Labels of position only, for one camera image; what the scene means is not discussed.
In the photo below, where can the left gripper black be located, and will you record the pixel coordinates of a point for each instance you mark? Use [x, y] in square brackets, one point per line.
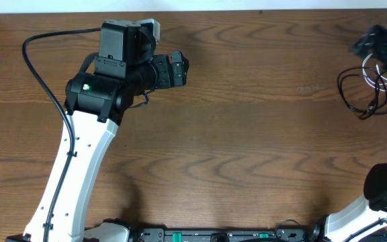
[164, 72]

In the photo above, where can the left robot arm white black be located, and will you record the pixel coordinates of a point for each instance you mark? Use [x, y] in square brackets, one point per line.
[125, 66]

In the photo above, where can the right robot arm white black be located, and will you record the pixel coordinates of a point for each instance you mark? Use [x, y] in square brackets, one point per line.
[367, 214]

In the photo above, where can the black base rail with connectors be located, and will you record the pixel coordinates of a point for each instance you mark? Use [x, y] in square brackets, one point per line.
[213, 235]

